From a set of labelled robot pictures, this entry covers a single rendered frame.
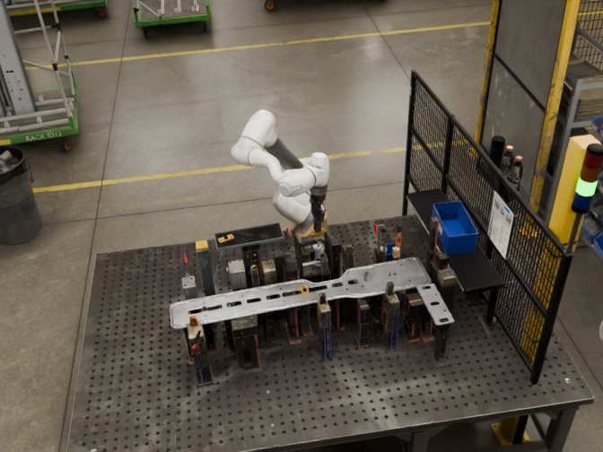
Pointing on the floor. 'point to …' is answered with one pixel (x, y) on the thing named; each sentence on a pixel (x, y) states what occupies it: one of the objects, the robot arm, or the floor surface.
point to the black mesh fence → (486, 225)
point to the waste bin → (17, 198)
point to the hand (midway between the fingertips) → (317, 225)
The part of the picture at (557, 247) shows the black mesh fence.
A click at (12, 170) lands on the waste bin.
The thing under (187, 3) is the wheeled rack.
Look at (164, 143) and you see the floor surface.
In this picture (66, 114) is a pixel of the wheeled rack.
